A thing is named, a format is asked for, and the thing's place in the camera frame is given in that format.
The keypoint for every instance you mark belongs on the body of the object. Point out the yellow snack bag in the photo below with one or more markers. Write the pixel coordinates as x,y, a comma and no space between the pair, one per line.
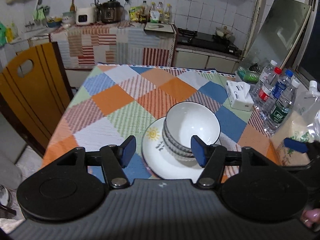
134,13

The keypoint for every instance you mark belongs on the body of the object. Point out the rice bag with handle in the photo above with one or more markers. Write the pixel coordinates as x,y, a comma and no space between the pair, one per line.
301,124

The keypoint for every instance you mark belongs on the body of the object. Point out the striped counter cloth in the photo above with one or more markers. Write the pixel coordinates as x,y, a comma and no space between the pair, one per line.
83,47

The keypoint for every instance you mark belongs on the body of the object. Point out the patchwork tablecloth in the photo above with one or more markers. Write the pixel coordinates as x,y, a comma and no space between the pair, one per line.
116,101

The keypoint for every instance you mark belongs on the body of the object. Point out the black pressure cooker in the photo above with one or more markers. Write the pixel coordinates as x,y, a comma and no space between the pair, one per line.
111,12

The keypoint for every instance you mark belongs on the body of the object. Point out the red label water bottle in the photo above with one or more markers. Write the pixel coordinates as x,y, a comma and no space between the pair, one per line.
266,88

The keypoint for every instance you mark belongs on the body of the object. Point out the pot on stove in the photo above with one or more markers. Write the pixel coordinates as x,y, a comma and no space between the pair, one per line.
224,32

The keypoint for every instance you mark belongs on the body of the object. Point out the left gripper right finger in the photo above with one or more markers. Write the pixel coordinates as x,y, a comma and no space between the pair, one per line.
212,159

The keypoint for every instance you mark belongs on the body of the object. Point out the white sun plate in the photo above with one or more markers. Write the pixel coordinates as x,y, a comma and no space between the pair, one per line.
160,161

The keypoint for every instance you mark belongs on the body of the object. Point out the white cap water bottle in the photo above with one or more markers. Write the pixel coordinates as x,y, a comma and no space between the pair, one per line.
267,70

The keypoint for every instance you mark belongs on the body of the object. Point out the gas stove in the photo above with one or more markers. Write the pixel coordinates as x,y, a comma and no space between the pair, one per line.
206,41

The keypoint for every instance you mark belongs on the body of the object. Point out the green plastic basket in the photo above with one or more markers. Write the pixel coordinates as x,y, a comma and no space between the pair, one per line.
250,74

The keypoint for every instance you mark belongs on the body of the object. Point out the wooden folding chair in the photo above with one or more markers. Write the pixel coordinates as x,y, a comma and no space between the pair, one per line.
35,93

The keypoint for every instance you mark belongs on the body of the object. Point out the green label water bottle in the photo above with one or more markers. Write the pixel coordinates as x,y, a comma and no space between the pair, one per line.
282,107

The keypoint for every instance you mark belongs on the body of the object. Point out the white rice cooker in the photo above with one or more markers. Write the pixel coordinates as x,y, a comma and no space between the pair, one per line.
86,16

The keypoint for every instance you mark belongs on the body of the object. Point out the white bowl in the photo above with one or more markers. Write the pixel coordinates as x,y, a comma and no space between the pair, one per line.
175,151
186,119
167,133

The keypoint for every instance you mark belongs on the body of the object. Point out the person right hand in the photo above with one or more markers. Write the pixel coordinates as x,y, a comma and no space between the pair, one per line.
310,217

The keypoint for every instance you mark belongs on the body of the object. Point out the blue label water bottle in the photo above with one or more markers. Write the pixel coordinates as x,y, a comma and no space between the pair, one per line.
281,84

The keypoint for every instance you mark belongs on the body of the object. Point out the cutting board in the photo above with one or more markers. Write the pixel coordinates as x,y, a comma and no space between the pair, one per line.
159,27

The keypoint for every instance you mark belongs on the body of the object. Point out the oil bottle right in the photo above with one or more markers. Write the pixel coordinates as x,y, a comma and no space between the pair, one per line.
167,14

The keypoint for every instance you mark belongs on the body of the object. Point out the white tissue pack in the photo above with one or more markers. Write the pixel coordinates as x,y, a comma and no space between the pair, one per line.
239,96

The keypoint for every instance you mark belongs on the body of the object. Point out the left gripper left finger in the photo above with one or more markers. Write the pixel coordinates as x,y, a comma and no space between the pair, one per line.
115,158

